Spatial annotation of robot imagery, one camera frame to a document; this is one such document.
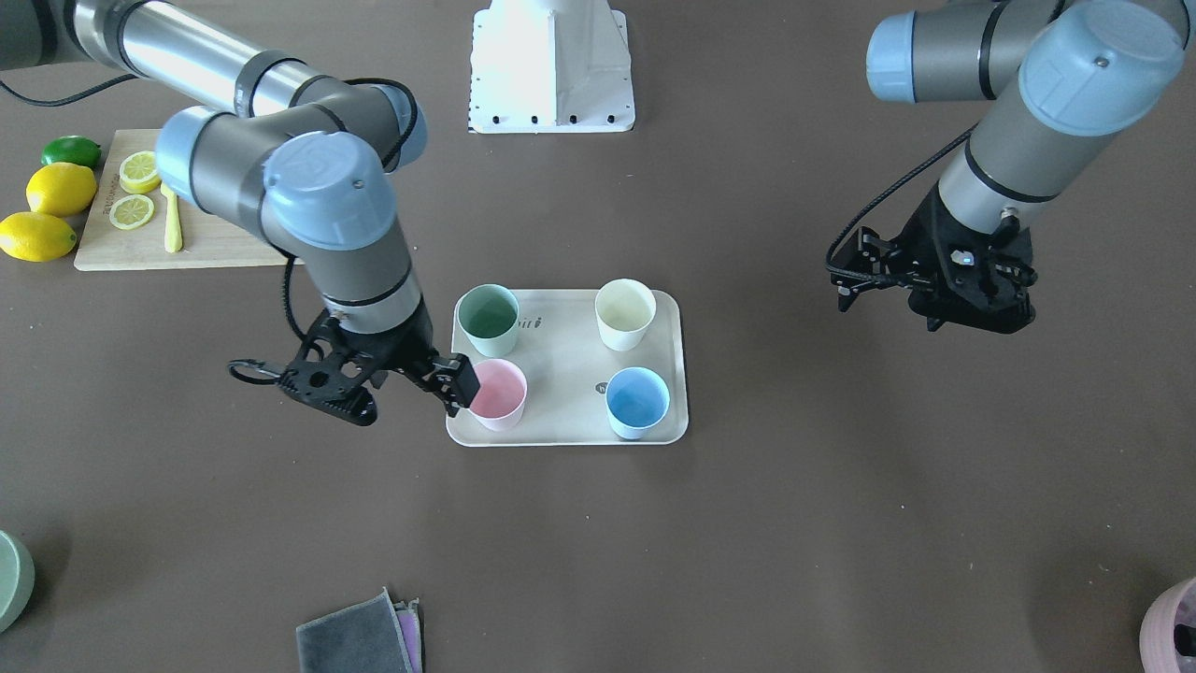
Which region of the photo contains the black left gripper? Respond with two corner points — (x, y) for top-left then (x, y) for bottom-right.
(828, 189), (1038, 334)

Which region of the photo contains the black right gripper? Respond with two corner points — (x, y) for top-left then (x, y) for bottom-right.
(275, 302), (481, 426)

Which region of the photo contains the pink cup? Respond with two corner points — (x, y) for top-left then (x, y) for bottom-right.
(468, 359), (527, 432)

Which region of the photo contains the green cup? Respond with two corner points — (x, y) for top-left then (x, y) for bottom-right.
(456, 285), (520, 357)

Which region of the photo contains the blue cup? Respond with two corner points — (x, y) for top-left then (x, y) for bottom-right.
(604, 366), (672, 440)

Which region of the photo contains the white cup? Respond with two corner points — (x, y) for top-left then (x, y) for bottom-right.
(594, 279), (657, 351)

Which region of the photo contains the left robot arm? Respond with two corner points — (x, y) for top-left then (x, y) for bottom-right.
(825, 1), (1192, 334)

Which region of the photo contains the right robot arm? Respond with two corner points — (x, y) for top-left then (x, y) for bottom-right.
(4, 1), (480, 426)

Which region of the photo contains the cream rabbit tray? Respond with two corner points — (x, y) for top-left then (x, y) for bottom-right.
(445, 289), (691, 447)

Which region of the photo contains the purple cloth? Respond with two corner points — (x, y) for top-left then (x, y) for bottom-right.
(393, 599), (425, 673)

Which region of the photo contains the grey cloth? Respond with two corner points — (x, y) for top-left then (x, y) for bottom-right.
(295, 591), (405, 672)

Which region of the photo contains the bamboo cutting board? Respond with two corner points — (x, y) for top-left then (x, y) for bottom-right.
(74, 129), (285, 271)

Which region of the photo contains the yellow plastic knife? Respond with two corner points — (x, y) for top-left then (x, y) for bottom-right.
(159, 181), (184, 253)

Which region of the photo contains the lemon slice lower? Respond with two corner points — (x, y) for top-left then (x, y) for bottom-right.
(106, 194), (155, 231)

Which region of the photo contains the lemon slice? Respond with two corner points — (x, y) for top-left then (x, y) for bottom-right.
(106, 194), (155, 231)
(117, 149), (161, 195)

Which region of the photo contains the lemon slice upper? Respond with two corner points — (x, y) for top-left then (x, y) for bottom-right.
(117, 149), (161, 195)

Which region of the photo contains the pink bowl with ice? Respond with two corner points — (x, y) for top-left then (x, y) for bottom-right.
(1139, 579), (1195, 672)

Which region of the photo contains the yellow lemon upper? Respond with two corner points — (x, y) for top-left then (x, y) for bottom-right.
(25, 163), (98, 218)

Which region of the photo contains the yellow lemon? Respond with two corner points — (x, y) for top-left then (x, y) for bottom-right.
(25, 163), (98, 218)
(1, 210), (78, 263)

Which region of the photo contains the yellow lemon lower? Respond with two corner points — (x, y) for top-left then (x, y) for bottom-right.
(1, 210), (78, 263)

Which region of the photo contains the green lime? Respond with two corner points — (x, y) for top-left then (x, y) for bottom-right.
(41, 136), (103, 169)

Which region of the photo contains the green bowl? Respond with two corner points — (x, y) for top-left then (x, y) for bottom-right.
(1, 531), (36, 632)

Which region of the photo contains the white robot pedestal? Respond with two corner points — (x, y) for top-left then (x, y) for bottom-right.
(466, 1), (636, 134)

